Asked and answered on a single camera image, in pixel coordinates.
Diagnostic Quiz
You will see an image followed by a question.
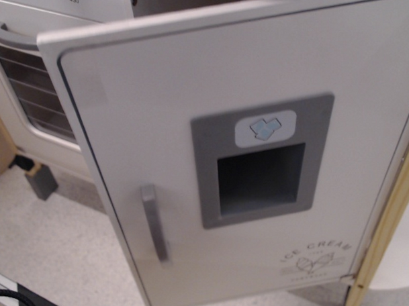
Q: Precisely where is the grey oven door handle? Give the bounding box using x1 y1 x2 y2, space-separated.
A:
0 21 39 52

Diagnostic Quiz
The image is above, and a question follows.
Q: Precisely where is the grey kitchen foot block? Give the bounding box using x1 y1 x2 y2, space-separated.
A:
25 164 58 200

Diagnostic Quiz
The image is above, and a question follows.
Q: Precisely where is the grey fridge door handle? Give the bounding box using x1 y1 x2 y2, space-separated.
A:
140 185 171 264

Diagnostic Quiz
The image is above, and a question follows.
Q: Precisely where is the wooden side frame post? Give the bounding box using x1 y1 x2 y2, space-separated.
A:
343 145 409 306

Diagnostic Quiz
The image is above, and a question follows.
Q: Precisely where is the white toy fridge door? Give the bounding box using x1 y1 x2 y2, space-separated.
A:
37 0 409 306

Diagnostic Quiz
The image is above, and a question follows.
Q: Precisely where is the grey ice dispenser recess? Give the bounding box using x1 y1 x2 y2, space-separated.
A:
191 93 334 229

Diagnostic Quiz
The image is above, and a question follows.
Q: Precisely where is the white toy oven door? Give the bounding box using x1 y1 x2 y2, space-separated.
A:
0 1 139 184

